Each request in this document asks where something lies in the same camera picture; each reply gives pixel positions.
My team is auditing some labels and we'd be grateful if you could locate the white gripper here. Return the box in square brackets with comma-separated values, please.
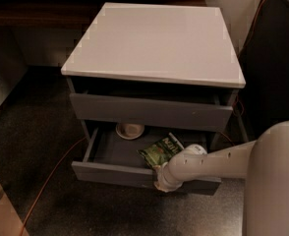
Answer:
[153, 162, 183, 193]

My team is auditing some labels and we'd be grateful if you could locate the grey drawer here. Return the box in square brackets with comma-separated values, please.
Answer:
[70, 93, 232, 132]
[71, 121, 222, 197]

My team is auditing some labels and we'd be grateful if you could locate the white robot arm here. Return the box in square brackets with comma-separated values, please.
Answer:
[155, 121, 289, 236]

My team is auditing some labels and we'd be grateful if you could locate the beige bowl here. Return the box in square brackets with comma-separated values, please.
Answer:
[116, 123, 145, 140]

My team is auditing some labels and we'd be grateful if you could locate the wooden board corner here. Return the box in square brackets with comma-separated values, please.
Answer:
[0, 184, 29, 236]

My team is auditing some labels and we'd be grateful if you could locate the green jalapeno chip bag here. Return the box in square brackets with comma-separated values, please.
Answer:
[138, 133, 184, 168]

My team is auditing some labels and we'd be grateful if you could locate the orange cable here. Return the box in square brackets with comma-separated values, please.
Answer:
[18, 0, 289, 236]

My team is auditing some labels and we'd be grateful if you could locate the dark wooden shelf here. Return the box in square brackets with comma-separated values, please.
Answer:
[0, 0, 206, 30]

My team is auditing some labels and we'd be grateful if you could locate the grey drawer cabinet white top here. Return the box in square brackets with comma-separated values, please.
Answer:
[60, 2, 247, 155]

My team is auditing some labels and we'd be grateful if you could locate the grey top drawer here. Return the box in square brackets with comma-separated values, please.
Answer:
[70, 93, 232, 132]

